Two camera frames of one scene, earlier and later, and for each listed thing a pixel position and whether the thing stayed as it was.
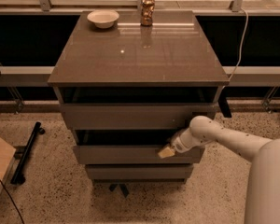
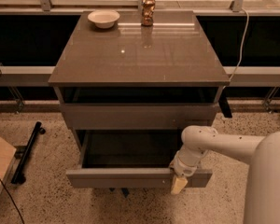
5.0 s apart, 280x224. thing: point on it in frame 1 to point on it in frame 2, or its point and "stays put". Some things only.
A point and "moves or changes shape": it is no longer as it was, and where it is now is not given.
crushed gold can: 147,6 stays put
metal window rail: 237,76 stays put
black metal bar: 19,176 stays put
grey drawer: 102,155 moves or changes shape
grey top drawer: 133,116 stays put
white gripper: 178,144 to 184,170
